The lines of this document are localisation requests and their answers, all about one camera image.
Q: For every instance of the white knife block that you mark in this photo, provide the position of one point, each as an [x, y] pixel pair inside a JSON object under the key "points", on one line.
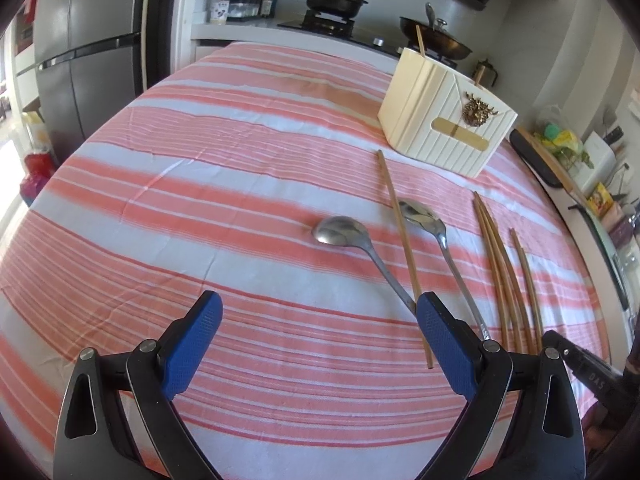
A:
{"points": [[597, 155]]}

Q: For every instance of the wooden chopstick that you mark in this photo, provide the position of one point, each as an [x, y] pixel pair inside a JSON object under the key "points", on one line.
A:
{"points": [[487, 252], [496, 255], [522, 270], [388, 185], [420, 42], [505, 260], [529, 280], [479, 76]]}

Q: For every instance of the metal spoon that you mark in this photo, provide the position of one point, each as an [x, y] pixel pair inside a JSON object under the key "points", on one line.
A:
{"points": [[340, 230], [420, 215]]}

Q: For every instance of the dark wok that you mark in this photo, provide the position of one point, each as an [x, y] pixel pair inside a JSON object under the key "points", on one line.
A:
{"points": [[445, 50]]}

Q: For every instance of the glass wok lid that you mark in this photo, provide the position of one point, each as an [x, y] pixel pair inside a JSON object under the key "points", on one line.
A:
{"points": [[440, 24]]}

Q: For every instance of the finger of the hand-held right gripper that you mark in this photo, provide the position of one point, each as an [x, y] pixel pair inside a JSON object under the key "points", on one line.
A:
{"points": [[562, 344]]}

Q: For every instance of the labelled spice jar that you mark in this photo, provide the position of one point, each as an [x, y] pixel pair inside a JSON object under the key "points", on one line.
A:
{"points": [[220, 9]]}

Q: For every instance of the wooden cutting board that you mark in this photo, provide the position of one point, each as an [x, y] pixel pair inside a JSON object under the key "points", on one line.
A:
{"points": [[550, 160]]}

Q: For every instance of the kitchen knife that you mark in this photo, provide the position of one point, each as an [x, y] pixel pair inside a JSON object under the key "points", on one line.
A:
{"points": [[612, 135]]}

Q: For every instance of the black clay pot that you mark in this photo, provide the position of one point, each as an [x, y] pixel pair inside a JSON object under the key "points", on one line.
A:
{"points": [[335, 2]]}

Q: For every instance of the pink striped tablecloth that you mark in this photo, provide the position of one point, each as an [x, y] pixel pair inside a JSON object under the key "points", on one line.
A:
{"points": [[225, 160]]}

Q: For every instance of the red bag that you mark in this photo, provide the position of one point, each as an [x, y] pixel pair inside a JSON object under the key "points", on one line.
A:
{"points": [[37, 175]]}

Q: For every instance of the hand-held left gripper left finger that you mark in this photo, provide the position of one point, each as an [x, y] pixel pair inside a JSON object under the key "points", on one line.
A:
{"points": [[192, 345]]}

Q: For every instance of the plastic bag yellow green contents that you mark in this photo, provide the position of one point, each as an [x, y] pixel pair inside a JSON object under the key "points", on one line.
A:
{"points": [[560, 137]]}

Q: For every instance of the grey refrigerator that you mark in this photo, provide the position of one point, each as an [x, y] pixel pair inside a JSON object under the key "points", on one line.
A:
{"points": [[85, 60]]}

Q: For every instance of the black gas stove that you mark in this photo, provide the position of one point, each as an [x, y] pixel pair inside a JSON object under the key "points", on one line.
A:
{"points": [[325, 24]]}

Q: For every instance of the cream utensil holder box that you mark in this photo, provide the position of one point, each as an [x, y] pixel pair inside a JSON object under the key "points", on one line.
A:
{"points": [[440, 125]]}

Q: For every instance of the dark oil kettle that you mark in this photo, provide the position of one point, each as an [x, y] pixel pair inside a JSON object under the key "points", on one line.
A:
{"points": [[489, 72]]}

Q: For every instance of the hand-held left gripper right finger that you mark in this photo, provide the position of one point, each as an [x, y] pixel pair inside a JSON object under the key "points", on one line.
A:
{"points": [[445, 345]]}

